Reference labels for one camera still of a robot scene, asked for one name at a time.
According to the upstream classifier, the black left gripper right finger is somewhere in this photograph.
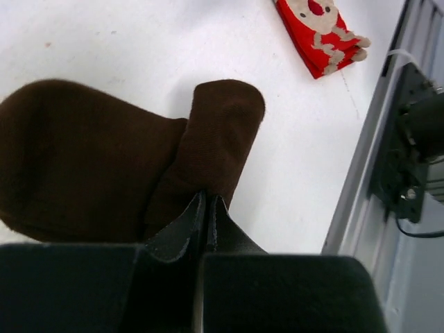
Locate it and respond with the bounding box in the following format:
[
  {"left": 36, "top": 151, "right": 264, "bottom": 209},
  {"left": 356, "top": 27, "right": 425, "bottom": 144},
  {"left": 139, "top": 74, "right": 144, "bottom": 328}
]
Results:
[{"left": 202, "top": 196, "right": 387, "bottom": 332}]

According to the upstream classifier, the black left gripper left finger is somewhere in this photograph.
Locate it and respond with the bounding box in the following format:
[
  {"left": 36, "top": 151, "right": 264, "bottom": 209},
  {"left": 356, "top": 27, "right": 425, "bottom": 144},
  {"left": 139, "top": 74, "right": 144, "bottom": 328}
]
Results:
[{"left": 1, "top": 193, "right": 205, "bottom": 332}]

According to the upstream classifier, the dark brown striped sock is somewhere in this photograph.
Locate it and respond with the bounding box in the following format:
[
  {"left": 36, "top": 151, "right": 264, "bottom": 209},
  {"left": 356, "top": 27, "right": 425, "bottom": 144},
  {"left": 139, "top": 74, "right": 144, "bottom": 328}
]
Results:
[{"left": 1, "top": 80, "right": 265, "bottom": 243}]

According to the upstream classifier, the aluminium frame rail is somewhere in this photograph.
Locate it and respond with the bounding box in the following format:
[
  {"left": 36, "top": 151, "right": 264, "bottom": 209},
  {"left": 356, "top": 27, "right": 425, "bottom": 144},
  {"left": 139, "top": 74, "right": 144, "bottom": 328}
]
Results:
[{"left": 322, "top": 1, "right": 443, "bottom": 332}]

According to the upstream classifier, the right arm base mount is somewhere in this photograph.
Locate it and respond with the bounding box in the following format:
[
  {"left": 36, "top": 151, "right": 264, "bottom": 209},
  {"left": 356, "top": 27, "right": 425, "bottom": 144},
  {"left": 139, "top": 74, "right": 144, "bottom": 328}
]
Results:
[{"left": 370, "top": 63, "right": 443, "bottom": 223}]

